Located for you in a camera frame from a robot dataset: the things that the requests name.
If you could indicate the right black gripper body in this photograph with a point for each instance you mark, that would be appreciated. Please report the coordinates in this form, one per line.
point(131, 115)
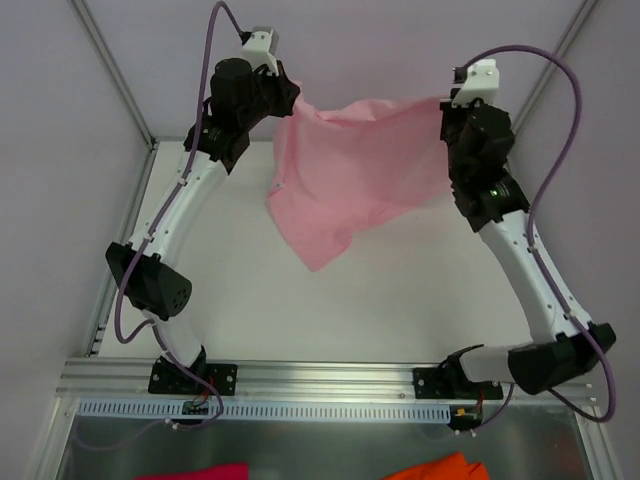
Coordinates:
point(451, 125)

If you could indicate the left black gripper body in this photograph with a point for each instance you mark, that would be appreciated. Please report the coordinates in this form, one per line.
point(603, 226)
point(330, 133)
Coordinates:
point(284, 93)

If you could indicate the pink t shirt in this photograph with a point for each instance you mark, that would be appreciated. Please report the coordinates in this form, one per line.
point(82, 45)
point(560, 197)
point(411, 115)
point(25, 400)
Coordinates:
point(339, 172)

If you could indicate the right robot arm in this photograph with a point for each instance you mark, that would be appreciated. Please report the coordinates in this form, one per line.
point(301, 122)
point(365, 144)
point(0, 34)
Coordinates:
point(565, 342)

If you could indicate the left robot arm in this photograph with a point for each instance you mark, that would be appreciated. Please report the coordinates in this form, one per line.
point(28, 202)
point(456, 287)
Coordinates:
point(151, 291)

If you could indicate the orange t shirt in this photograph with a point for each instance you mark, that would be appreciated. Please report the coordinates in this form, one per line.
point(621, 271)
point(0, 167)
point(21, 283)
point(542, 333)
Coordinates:
point(452, 467)

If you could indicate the red t shirt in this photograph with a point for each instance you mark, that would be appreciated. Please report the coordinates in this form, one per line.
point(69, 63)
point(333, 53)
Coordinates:
point(229, 471)

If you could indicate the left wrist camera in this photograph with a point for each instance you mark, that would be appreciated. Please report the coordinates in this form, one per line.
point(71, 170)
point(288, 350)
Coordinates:
point(260, 48)

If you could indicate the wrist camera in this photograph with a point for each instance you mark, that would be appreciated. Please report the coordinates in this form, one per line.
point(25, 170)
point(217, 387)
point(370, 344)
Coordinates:
point(477, 82)
point(260, 48)

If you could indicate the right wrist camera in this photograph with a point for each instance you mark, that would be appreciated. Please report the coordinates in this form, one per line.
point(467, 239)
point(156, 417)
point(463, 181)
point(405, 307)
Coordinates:
point(477, 82)

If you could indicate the left aluminium frame post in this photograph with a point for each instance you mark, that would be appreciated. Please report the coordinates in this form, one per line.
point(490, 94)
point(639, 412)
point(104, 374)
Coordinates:
point(96, 38)

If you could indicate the aluminium frame post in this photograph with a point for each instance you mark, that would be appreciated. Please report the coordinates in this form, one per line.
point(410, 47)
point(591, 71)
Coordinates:
point(553, 26)
point(96, 38)

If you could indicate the right aluminium frame post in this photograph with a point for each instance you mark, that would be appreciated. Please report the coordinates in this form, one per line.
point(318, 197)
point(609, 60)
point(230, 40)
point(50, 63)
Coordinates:
point(553, 26)

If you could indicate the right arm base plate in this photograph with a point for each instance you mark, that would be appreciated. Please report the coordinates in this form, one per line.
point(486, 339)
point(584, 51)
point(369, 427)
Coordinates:
point(447, 381)

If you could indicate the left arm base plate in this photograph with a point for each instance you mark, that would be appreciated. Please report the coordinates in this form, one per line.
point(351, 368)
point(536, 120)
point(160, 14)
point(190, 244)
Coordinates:
point(167, 379)

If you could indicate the aluminium mounting rail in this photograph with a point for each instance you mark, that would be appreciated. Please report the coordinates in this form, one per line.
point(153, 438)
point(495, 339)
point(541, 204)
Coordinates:
point(253, 380)

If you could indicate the slotted cable duct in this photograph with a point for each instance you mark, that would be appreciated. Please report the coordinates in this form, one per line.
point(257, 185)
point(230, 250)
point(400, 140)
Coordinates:
point(183, 410)

